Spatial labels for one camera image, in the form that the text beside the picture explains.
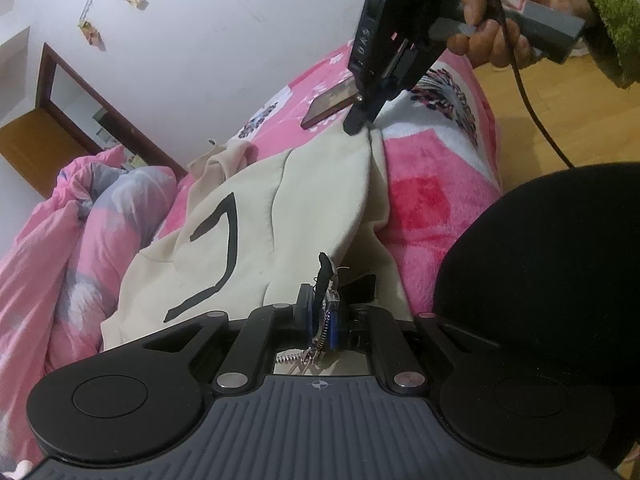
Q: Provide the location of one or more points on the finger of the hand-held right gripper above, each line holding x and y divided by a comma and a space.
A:
362, 115

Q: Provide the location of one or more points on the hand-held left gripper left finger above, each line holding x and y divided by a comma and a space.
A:
306, 310

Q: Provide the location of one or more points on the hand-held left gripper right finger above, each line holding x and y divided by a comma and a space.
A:
337, 322

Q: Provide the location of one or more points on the cream zip jacket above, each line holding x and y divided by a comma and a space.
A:
300, 200

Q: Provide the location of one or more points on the person's right forearm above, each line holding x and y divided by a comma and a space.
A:
615, 10

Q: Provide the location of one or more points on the dark smartphone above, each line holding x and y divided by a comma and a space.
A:
330, 102

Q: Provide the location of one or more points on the pink flower-print blanket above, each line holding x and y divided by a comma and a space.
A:
430, 200

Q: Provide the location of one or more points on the person's black-clad leg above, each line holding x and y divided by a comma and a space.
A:
540, 240

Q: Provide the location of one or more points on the pink grey floral quilt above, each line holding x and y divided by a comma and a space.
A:
50, 270

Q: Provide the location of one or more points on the wooden door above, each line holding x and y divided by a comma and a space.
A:
35, 150

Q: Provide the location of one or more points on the dark wooden door frame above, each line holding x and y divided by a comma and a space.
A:
150, 144

